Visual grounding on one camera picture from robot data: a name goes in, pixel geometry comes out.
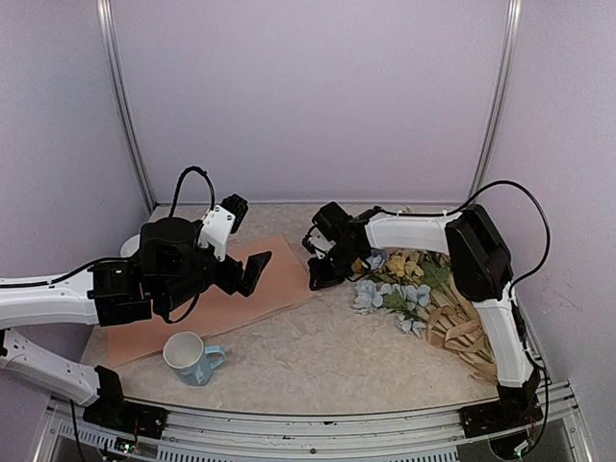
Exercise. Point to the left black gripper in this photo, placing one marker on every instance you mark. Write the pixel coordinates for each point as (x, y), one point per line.
(231, 283)

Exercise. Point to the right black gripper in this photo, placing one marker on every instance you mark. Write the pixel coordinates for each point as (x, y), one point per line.
(320, 277)

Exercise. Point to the pink beige wrapping paper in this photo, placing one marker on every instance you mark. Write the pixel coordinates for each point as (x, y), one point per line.
(283, 283)

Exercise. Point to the blue fake flower stem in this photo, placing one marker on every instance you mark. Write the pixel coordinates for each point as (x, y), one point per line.
(408, 303)

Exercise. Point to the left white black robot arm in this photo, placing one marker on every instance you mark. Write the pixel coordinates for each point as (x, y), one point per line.
(176, 261)

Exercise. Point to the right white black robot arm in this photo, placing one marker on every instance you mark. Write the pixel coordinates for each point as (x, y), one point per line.
(481, 269)

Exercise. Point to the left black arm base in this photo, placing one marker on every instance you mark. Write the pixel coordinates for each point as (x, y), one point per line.
(129, 417)

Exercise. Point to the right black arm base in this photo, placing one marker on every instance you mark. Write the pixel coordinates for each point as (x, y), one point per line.
(500, 416)

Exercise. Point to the yellow fake flower stem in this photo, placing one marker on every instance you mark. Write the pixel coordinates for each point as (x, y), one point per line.
(404, 266)

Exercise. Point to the blue white ceramic mug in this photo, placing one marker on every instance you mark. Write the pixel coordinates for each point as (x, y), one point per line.
(191, 360)

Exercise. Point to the white bowl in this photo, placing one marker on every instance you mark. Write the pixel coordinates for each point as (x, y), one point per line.
(130, 247)

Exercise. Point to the beige ribbon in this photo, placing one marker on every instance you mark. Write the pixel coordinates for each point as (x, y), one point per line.
(458, 329)

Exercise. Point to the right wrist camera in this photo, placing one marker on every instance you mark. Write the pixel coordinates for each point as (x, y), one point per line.
(331, 220)

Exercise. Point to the front aluminium rail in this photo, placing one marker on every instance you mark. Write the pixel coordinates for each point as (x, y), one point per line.
(432, 434)

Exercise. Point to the left aluminium frame post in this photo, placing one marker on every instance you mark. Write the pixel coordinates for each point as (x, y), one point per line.
(104, 9)

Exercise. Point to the aluminium frame post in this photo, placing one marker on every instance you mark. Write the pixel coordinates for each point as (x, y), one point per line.
(507, 54)
(104, 9)

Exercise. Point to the right aluminium frame post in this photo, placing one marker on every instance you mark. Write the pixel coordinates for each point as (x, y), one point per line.
(507, 54)

